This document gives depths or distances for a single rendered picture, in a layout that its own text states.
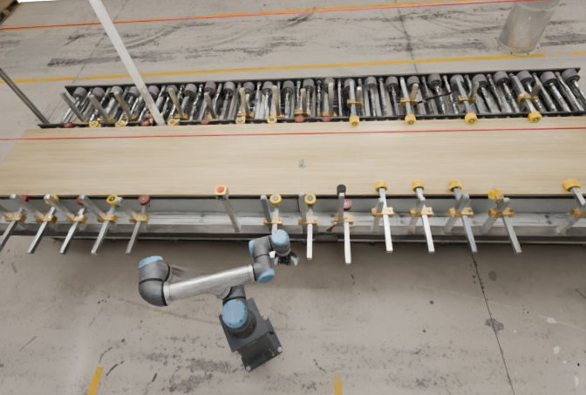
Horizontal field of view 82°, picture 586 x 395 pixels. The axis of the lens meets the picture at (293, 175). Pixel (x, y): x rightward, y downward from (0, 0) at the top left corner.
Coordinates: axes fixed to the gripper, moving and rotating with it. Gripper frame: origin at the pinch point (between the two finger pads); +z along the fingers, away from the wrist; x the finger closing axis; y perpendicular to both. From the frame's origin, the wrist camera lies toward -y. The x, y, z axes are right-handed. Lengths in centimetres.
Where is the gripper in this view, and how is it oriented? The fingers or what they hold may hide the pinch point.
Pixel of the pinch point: (286, 260)
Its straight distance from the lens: 219.2
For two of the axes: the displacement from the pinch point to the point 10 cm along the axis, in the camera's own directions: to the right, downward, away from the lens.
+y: -0.4, 8.0, -6.0
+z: 0.8, 6.0, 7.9
